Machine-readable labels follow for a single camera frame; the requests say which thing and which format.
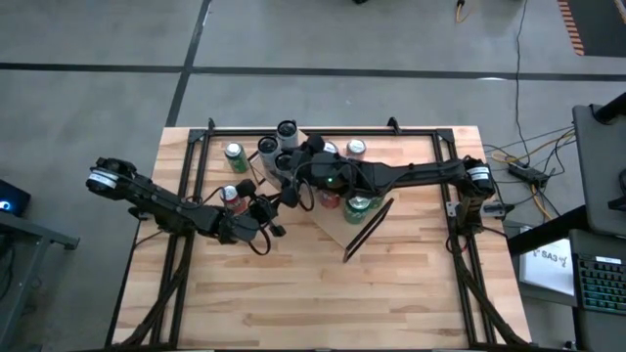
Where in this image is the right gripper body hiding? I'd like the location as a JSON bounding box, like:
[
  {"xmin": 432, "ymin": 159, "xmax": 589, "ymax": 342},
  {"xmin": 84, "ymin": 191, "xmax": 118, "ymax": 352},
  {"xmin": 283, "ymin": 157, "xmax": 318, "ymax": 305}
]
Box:
[{"xmin": 281, "ymin": 134, "xmax": 353, "ymax": 209}]

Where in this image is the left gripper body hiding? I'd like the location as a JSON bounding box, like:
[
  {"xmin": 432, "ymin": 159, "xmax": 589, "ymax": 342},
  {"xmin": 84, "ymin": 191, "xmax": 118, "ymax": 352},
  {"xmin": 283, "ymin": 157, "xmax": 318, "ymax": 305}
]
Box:
[{"xmin": 217, "ymin": 178, "xmax": 288, "ymax": 245}]

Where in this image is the slim can black lid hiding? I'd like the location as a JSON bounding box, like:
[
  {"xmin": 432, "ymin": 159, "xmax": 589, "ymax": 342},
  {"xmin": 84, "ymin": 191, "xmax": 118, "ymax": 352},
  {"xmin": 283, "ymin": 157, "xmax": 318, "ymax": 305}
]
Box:
[
  {"xmin": 257, "ymin": 135, "xmax": 283, "ymax": 180},
  {"xmin": 273, "ymin": 152, "xmax": 294, "ymax": 190}
]

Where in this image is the white Celsius slim can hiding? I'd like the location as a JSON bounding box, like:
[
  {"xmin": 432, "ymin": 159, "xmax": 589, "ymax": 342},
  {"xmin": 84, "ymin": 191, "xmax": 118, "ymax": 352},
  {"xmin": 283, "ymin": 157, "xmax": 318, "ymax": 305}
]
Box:
[{"xmin": 276, "ymin": 119, "xmax": 300, "ymax": 151}]

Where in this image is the red Fanta can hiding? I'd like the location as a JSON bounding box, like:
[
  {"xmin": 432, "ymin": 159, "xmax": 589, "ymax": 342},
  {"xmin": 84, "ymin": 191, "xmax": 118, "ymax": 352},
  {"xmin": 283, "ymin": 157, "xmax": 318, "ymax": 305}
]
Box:
[
  {"xmin": 318, "ymin": 190, "xmax": 342, "ymax": 210},
  {"xmin": 218, "ymin": 184, "xmax": 248, "ymax": 216}
]

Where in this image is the grey metal side table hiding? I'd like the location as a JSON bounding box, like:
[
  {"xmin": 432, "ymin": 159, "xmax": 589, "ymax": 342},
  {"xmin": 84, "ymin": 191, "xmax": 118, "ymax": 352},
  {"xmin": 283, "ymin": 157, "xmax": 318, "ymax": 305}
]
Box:
[{"xmin": 0, "ymin": 209, "xmax": 80, "ymax": 352}]

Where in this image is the black power adapter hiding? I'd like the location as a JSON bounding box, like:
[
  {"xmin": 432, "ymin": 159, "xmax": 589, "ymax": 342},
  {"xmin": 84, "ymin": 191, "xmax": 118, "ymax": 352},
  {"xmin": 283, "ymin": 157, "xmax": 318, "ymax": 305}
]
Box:
[{"xmin": 507, "ymin": 162, "xmax": 550, "ymax": 190}]

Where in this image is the black side desk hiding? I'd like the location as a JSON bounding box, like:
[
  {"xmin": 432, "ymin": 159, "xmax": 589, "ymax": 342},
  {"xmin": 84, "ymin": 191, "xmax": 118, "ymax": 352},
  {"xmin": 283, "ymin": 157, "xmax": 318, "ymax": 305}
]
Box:
[{"xmin": 506, "ymin": 204, "xmax": 588, "ymax": 258}]

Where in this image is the black device blue light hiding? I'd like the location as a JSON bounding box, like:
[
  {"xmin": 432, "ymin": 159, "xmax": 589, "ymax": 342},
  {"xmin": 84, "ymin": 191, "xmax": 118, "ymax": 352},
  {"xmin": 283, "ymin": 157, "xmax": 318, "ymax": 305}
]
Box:
[{"xmin": 0, "ymin": 178, "xmax": 31, "ymax": 219}]

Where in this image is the white SA3 sign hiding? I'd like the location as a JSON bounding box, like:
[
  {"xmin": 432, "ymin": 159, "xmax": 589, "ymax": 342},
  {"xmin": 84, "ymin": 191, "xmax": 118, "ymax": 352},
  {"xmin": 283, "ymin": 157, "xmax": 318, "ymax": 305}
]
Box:
[{"xmin": 518, "ymin": 238, "xmax": 576, "ymax": 297}]

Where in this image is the grey laptop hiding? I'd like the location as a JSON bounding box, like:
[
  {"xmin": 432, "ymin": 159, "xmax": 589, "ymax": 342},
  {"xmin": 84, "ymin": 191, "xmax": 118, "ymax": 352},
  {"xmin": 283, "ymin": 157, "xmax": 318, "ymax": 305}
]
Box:
[{"xmin": 571, "ymin": 104, "xmax": 626, "ymax": 237}]

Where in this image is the black tube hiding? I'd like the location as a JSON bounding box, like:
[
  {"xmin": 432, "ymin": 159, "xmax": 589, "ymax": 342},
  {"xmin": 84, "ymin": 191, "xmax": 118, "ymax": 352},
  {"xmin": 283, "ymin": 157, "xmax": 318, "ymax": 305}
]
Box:
[{"xmin": 591, "ymin": 91, "xmax": 626, "ymax": 124}]

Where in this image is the black laptop backlit keyboard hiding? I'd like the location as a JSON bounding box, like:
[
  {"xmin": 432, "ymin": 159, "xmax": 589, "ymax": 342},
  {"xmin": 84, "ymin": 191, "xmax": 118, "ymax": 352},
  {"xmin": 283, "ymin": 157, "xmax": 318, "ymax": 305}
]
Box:
[{"xmin": 567, "ymin": 228, "xmax": 626, "ymax": 352}]

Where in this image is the black mat orange striped edge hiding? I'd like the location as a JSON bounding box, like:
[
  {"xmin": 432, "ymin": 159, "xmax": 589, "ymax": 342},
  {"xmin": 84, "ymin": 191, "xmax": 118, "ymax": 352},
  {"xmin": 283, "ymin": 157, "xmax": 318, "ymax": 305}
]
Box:
[{"xmin": 557, "ymin": 0, "xmax": 626, "ymax": 58}]

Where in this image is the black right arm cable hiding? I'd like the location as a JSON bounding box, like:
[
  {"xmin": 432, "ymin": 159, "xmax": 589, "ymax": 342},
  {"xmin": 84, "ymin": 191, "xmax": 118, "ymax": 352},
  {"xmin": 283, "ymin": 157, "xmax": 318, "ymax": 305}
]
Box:
[{"xmin": 292, "ymin": 158, "xmax": 470, "ymax": 214}]

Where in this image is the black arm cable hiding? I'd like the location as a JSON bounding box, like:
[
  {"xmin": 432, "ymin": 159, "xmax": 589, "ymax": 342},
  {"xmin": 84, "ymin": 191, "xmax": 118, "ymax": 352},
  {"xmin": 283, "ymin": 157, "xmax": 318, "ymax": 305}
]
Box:
[
  {"xmin": 193, "ymin": 185, "xmax": 273, "ymax": 257},
  {"xmin": 292, "ymin": 158, "xmax": 470, "ymax": 214}
]

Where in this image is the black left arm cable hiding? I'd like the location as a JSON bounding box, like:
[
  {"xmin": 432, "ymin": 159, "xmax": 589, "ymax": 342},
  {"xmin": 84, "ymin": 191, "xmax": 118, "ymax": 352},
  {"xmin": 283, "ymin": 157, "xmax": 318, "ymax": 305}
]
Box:
[{"xmin": 193, "ymin": 185, "xmax": 273, "ymax": 257}]

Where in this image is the wooden shelf black metal frame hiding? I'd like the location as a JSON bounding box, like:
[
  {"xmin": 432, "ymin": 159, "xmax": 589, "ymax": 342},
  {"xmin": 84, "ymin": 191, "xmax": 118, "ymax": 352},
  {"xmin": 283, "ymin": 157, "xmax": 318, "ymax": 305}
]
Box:
[{"xmin": 246, "ymin": 119, "xmax": 396, "ymax": 264}]

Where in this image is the yellow cable with plug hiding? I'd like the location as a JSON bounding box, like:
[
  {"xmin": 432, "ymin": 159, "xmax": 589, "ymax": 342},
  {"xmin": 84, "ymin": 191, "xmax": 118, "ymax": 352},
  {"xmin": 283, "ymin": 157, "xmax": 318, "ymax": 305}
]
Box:
[{"xmin": 453, "ymin": 0, "xmax": 478, "ymax": 24}]

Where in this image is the thin black floor cable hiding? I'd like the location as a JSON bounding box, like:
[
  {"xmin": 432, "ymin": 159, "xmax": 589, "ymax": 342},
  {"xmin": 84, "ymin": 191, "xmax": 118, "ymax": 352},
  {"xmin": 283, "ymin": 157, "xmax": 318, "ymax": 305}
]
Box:
[{"xmin": 513, "ymin": 0, "xmax": 532, "ymax": 153}]

